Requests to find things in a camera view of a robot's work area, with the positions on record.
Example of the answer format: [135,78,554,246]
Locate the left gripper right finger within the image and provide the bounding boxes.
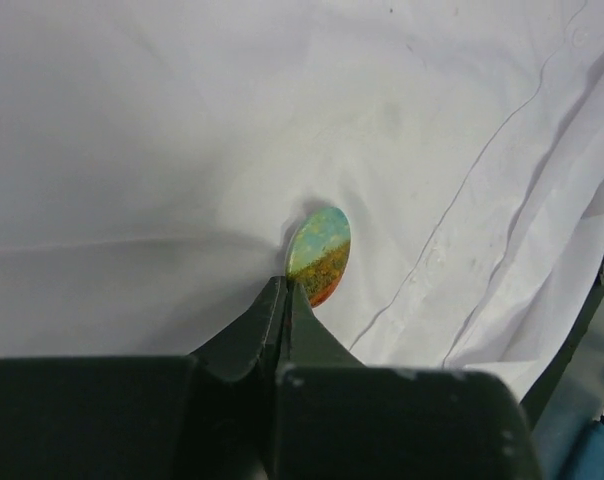
[265,283,542,479]

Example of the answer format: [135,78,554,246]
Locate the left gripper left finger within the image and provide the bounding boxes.
[0,277,287,479]

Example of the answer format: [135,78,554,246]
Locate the colourful painted round brooch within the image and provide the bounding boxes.
[284,206,352,308]

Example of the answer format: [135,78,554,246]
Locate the white garment shirt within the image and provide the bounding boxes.
[0,1,604,396]

